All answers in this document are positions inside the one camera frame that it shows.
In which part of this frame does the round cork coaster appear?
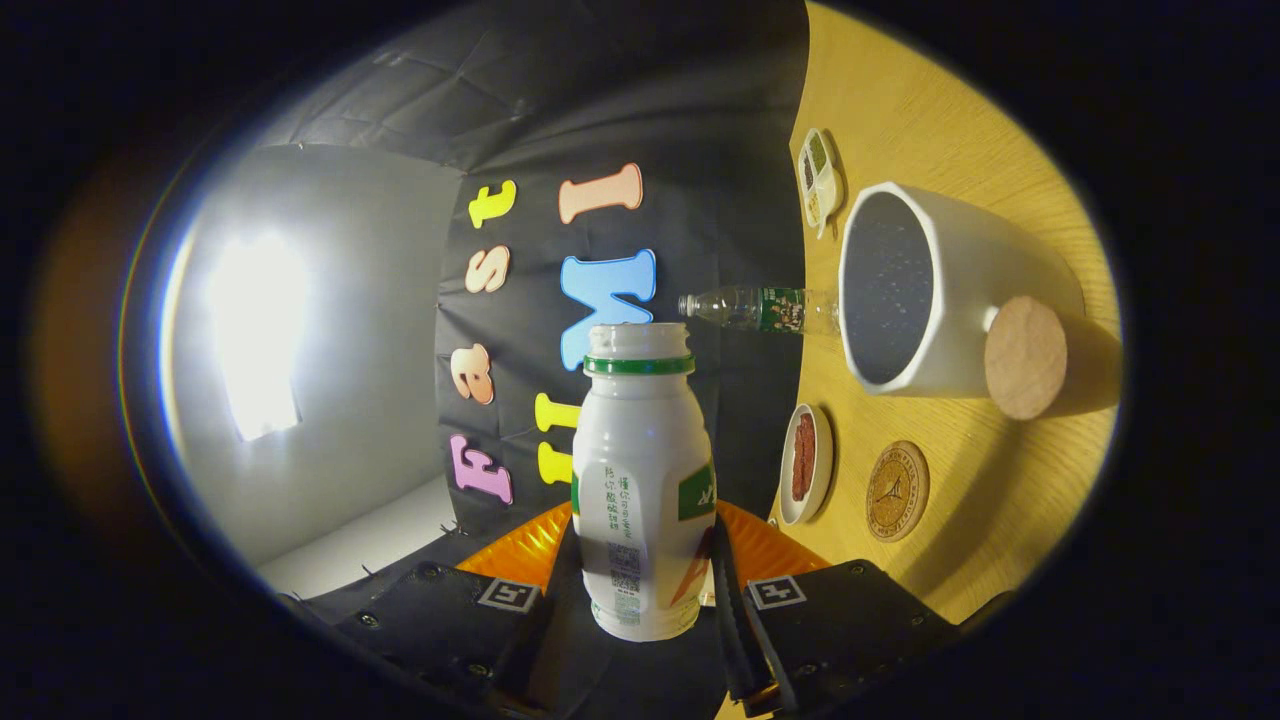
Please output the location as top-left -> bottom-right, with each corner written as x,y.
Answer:
866,440 -> 931,543

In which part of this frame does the white round plate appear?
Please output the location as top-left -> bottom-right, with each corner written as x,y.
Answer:
778,403 -> 835,527

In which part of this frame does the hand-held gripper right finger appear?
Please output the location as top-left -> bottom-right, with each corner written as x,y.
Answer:
708,500 -> 966,719

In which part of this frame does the white cup with cork-tipped handle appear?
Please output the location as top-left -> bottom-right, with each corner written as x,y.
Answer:
838,181 -> 1123,421

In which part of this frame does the white divided tray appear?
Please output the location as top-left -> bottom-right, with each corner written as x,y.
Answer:
797,127 -> 847,239

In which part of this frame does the wooden table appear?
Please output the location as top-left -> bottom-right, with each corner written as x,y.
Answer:
770,0 -> 1123,626

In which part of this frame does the clear plastic water bottle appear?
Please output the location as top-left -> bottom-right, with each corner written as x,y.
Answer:
679,285 -> 843,337

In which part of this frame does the bright ceiling light panel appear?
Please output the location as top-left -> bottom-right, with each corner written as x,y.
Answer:
205,232 -> 309,443

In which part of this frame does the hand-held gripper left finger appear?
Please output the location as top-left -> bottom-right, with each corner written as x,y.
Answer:
300,500 -> 583,716

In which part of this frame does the black backdrop cloth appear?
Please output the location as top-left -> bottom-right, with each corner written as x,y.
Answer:
250,0 -> 811,720

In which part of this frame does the white juice bottle green label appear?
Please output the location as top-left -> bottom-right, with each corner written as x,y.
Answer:
571,322 -> 718,642

